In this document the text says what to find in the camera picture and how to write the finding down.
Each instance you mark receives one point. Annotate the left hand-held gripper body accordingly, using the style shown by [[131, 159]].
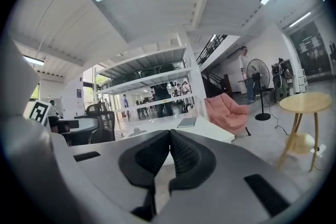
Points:
[[38, 112]]

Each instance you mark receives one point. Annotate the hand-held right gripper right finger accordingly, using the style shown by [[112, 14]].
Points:
[[223, 178]]

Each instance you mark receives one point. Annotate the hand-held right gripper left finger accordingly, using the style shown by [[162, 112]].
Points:
[[110, 165]]

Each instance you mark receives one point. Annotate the black office chair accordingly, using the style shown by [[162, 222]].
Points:
[[105, 126]]

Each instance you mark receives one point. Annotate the white table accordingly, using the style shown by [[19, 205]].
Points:
[[210, 129]]

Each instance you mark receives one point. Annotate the pink armchair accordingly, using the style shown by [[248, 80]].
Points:
[[228, 115]]

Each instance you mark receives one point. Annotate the grey-green notebook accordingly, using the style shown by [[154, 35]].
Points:
[[187, 122]]

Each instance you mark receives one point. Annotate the black staircase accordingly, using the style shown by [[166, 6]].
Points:
[[223, 86]]

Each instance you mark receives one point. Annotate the white power strip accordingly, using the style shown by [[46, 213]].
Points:
[[319, 152]]

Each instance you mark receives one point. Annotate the white metal shelving rack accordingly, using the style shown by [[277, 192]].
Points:
[[195, 81]]

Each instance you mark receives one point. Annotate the black standing fan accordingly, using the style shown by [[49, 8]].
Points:
[[256, 76]]

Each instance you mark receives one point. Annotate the round wooden side table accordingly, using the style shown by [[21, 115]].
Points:
[[305, 102]]

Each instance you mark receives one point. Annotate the white storage drawers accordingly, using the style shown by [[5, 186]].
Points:
[[302, 81]]

